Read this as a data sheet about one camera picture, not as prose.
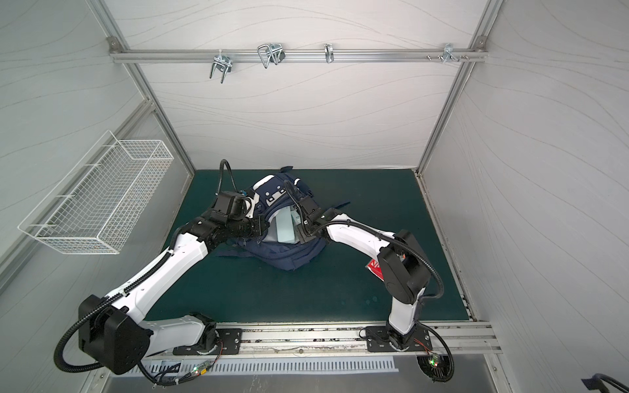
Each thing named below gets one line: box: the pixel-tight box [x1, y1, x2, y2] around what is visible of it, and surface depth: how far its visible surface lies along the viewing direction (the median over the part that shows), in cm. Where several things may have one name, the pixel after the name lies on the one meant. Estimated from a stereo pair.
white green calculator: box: [275, 206, 302, 244], surface depth 92 cm
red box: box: [365, 258, 385, 283], surface depth 90 cm
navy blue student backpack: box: [217, 166, 327, 272], surface depth 90 cm
